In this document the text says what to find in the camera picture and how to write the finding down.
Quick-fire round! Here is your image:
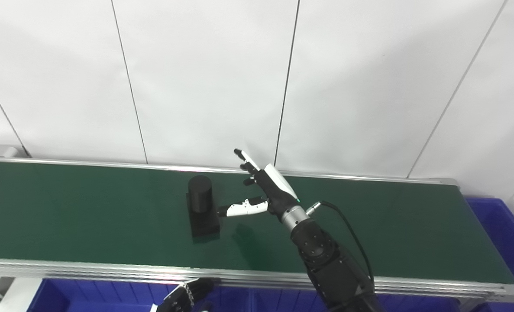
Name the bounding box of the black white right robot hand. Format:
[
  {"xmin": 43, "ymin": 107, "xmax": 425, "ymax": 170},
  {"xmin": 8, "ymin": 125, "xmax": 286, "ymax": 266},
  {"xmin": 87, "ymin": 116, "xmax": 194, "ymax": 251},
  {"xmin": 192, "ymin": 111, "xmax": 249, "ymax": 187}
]
[{"xmin": 217, "ymin": 149, "xmax": 301, "ymax": 218}]

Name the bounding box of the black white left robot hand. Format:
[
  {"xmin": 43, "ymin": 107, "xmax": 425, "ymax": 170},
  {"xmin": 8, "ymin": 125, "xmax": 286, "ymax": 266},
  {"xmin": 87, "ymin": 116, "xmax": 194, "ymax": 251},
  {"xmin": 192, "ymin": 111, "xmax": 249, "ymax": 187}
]
[{"xmin": 151, "ymin": 278, "xmax": 216, "ymax": 312}]

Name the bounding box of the black cylinder-on-block part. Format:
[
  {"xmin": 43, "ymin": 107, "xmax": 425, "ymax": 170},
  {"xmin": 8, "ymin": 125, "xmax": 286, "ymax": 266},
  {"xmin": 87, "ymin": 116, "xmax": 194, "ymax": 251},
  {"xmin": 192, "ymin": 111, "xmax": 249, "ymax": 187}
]
[{"xmin": 187, "ymin": 175, "xmax": 221, "ymax": 238}]

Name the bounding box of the blue plastic bin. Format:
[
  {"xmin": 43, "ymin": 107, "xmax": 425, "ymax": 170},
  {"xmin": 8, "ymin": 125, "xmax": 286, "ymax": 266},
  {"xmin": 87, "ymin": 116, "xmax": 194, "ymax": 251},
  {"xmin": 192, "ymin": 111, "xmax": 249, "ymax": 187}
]
[
  {"xmin": 27, "ymin": 279, "xmax": 249, "ymax": 312},
  {"xmin": 465, "ymin": 197, "xmax": 514, "ymax": 312},
  {"xmin": 246, "ymin": 288, "xmax": 474, "ymax": 312}
]

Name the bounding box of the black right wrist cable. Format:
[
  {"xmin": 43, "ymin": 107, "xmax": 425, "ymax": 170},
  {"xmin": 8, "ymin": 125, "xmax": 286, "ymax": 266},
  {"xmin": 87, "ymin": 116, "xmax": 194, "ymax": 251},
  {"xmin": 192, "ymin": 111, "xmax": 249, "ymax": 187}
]
[{"xmin": 307, "ymin": 201, "xmax": 375, "ymax": 286}]

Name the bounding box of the green conveyor belt aluminium frame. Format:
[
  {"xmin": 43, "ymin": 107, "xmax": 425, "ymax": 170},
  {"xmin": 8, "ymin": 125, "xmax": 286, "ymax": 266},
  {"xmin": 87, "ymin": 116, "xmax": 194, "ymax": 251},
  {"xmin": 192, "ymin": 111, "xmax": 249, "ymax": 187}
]
[{"xmin": 0, "ymin": 157, "xmax": 514, "ymax": 303}]

